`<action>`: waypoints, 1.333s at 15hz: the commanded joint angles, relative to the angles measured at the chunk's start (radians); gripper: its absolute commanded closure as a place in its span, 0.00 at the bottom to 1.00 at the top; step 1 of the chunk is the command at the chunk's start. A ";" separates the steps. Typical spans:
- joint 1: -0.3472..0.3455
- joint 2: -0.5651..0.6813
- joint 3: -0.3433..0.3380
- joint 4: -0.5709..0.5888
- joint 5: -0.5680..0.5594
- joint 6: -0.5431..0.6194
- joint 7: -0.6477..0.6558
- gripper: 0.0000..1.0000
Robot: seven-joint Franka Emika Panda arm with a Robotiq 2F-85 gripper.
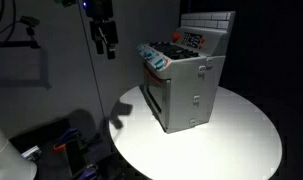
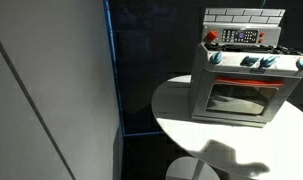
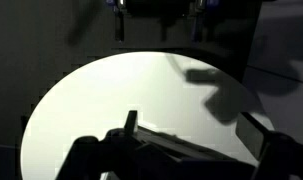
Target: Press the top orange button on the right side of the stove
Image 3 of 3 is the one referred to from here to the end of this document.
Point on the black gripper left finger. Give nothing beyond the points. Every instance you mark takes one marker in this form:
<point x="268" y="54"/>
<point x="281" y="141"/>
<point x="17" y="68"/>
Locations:
<point x="84" y="156"/>

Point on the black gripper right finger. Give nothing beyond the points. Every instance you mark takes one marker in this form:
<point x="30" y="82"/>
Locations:
<point x="284" y="160"/>

